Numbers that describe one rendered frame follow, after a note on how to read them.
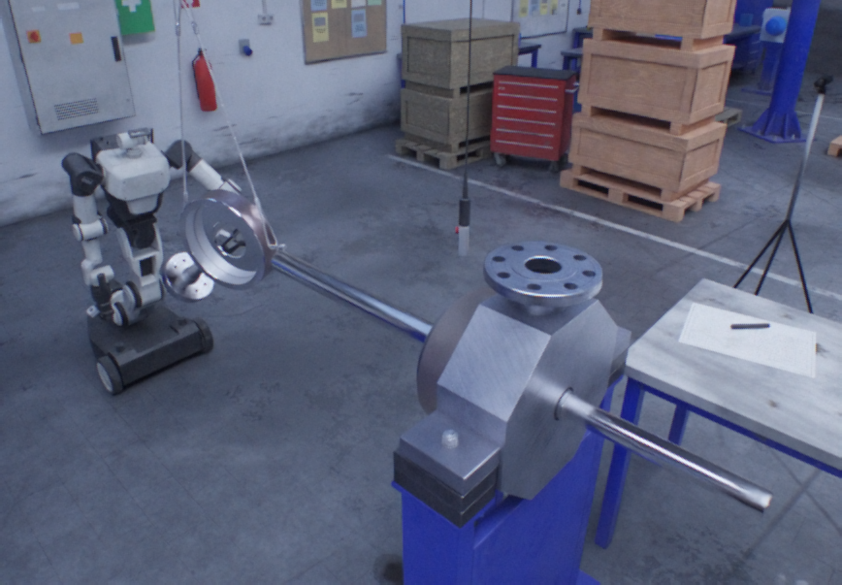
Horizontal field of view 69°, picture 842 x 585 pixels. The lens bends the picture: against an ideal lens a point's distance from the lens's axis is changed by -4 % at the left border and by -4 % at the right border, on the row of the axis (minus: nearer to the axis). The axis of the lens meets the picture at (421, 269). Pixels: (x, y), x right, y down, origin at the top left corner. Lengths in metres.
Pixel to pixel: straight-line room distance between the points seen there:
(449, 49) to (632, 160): 2.00
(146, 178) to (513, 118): 4.19
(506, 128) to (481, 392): 5.21
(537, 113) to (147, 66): 3.64
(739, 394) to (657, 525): 0.91
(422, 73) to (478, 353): 5.38
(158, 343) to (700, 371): 2.62
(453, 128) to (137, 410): 4.20
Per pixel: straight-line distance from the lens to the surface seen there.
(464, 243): 2.57
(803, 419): 2.09
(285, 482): 2.89
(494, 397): 1.34
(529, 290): 1.30
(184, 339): 3.61
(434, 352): 1.50
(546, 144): 6.34
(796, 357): 2.36
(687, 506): 2.94
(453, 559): 1.52
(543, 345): 1.33
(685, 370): 2.14
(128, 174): 2.90
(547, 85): 6.21
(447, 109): 6.35
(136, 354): 3.53
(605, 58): 5.77
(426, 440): 1.38
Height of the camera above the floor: 2.04
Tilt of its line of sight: 27 degrees down
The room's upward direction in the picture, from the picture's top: straight up
